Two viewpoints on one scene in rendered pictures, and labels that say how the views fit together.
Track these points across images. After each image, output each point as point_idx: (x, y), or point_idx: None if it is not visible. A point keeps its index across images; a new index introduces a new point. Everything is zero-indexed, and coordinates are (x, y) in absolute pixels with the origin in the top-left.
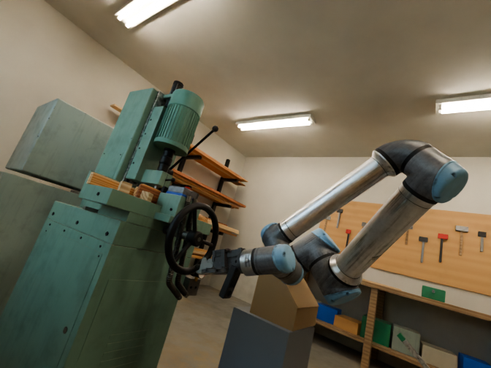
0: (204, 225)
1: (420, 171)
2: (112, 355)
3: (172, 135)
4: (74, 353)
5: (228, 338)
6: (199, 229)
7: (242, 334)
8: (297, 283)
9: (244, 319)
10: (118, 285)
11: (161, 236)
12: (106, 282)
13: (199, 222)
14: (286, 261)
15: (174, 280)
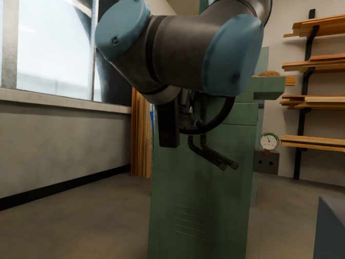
0: (266, 80)
1: None
2: (183, 210)
3: (200, 12)
4: (154, 195)
5: (315, 251)
6: (259, 88)
7: (325, 250)
8: None
9: (327, 220)
10: (169, 151)
11: (198, 106)
12: (160, 147)
13: (253, 79)
14: (94, 33)
15: (235, 152)
